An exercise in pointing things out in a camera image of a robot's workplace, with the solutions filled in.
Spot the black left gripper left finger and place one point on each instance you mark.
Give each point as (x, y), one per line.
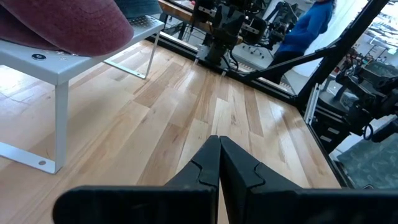
(155, 205)

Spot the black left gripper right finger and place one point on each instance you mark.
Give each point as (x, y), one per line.
(295, 208)

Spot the maroon baseball cap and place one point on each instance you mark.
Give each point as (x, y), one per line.
(77, 25)

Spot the black background robot arm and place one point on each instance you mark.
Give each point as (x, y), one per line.
(224, 34)
(280, 25)

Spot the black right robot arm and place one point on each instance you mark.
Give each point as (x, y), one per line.
(385, 130)

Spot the black equipment box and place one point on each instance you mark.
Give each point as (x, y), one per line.
(332, 130)

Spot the person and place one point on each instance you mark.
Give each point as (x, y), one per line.
(308, 28)

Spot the white metal shelf riser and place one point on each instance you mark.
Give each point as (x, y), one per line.
(56, 67)

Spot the background wooden table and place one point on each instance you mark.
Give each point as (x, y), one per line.
(177, 12)

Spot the dark navy baseball cap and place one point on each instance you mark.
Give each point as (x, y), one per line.
(136, 7)

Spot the black frame strut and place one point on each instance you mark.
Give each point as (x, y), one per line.
(342, 46)
(289, 63)

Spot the white frame bracket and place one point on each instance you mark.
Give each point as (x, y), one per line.
(311, 102)

